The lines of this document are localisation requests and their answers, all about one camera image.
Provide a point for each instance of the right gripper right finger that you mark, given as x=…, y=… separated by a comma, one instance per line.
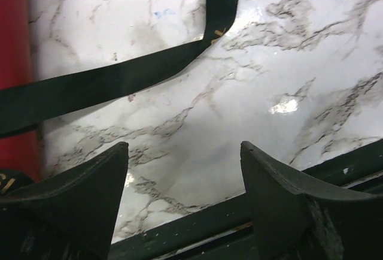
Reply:
x=312, y=214

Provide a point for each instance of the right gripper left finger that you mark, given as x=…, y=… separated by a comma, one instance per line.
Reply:
x=69, y=216

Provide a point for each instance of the red paper bouquet wrap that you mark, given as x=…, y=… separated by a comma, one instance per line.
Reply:
x=19, y=152

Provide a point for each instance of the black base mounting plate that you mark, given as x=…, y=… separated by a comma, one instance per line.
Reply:
x=232, y=213

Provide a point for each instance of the black ribbon with gold text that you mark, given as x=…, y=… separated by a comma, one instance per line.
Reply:
x=25, y=106

